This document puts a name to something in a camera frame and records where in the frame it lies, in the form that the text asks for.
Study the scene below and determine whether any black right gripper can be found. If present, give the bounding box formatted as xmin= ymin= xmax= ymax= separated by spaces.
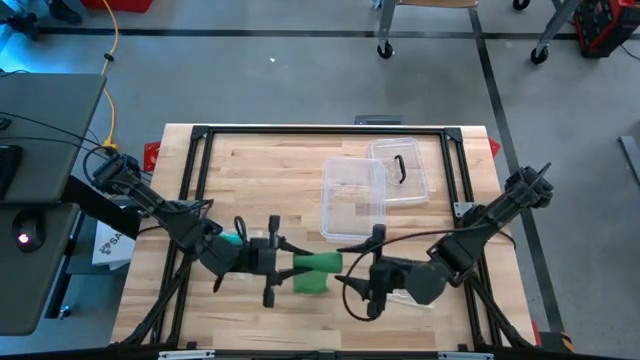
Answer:
xmin=333 ymin=223 xmax=409 ymax=319

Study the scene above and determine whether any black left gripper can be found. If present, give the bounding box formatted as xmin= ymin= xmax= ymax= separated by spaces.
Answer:
xmin=237 ymin=214 xmax=315 ymax=309

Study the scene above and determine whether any light green elastic bandage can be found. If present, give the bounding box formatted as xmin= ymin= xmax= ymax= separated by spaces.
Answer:
xmin=292 ymin=251 xmax=345 ymax=295

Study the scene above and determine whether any clear plastic bag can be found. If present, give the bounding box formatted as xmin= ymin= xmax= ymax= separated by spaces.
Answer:
xmin=219 ymin=228 xmax=264 ymax=281
xmin=387 ymin=292 xmax=435 ymax=310

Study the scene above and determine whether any clear plastic storage box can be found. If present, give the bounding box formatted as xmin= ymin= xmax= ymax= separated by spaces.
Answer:
xmin=321 ymin=157 xmax=387 ymax=244

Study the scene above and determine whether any clear lid with black handle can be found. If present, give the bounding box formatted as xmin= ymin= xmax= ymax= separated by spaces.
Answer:
xmin=368 ymin=137 xmax=431 ymax=207

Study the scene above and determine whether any grey metal plate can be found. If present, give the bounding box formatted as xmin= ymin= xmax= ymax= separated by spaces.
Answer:
xmin=354 ymin=114 xmax=404 ymax=126

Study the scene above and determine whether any white printed paper sheet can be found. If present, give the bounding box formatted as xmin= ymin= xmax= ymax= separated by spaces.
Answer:
xmin=91 ymin=223 xmax=137 ymax=271

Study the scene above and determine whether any grey table leg with caster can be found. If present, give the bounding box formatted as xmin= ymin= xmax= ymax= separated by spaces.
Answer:
xmin=529 ymin=0 xmax=584 ymax=65
xmin=376 ymin=0 xmax=401 ymax=60

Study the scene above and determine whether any black computer mouse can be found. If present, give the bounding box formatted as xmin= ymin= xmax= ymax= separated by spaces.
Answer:
xmin=12 ymin=209 xmax=46 ymax=254

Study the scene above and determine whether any grey desk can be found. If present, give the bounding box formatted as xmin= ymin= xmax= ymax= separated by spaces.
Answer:
xmin=0 ymin=73 xmax=107 ymax=337

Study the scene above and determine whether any black keyboard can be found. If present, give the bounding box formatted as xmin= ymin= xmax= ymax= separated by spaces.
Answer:
xmin=0 ymin=144 xmax=24 ymax=201

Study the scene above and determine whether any red plastic bin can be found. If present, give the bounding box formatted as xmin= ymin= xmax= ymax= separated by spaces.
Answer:
xmin=81 ymin=0 xmax=154 ymax=14

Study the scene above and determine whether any red and black crate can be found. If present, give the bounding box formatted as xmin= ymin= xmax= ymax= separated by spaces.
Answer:
xmin=572 ymin=0 xmax=640 ymax=59

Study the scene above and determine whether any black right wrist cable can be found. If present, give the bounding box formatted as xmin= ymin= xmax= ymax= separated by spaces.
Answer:
xmin=342 ymin=224 xmax=491 ymax=322

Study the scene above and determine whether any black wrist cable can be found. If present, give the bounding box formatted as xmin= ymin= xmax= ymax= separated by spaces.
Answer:
xmin=233 ymin=215 xmax=249 ymax=246
xmin=342 ymin=224 xmax=491 ymax=322

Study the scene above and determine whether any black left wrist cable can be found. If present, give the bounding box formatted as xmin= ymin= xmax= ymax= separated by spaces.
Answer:
xmin=233 ymin=215 xmax=249 ymax=246

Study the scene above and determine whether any black aluminium table frame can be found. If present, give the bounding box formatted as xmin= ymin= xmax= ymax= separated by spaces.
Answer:
xmin=112 ymin=123 xmax=544 ymax=351

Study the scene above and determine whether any silver metal bracket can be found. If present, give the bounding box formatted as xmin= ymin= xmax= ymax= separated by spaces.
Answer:
xmin=158 ymin=349 xmax=216 ymax=360
xmin=438 ymin=351 xmax=494 ymax=360

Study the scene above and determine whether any yellow cable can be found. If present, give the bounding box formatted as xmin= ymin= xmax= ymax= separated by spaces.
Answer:
xmin=99 ymin=0 xmax=124 ymax=154

